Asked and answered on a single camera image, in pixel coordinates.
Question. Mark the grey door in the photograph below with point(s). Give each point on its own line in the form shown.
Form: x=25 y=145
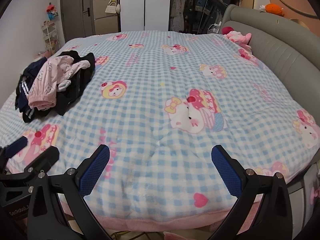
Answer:
x=75 y=10

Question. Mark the beige cabinet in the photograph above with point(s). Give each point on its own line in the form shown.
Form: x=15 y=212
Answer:
x=105 y=22

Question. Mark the pink plush toy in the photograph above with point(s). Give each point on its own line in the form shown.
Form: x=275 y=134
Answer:
x=236 y=36

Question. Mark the grey padded headboard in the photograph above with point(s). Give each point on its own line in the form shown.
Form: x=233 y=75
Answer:
x=275 y=42

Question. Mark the blue checked printed blanket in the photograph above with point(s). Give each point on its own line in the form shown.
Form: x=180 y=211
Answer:
x=150 y=92

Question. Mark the black garment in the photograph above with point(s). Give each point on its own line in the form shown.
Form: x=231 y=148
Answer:
x=82 y=80

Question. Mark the red plush ball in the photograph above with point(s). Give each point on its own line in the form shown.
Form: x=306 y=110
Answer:
x=226 y=30

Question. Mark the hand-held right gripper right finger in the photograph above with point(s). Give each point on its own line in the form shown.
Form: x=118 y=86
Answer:
x=225 y=172

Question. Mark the glass door wardrobe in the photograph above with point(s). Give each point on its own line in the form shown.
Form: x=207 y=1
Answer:
x=195 y=12

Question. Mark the white handbag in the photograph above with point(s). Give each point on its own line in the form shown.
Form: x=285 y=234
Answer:
x=110 y=8

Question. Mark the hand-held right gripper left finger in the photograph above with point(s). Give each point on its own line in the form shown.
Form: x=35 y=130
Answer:
x=96 y=171

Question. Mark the white wardrobe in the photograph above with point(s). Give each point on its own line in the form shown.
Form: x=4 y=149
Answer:
x=145 y=5

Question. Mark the small white plush toy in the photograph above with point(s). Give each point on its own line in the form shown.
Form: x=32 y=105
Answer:
x=262 y=7

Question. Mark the red blue wall plush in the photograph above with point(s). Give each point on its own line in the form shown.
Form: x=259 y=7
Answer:
x=52 y=11

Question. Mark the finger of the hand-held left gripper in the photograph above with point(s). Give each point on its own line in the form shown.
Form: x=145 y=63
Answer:
x=15 y=145
x=43 y=157

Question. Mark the pink printed pajama pants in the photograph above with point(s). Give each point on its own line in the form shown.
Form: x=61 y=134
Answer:
x=47 y=80

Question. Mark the orange plush toy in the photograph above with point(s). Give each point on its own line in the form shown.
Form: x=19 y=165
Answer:
x=273 y=9

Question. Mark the white storage rack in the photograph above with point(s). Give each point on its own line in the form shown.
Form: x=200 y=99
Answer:
x=50 y=37

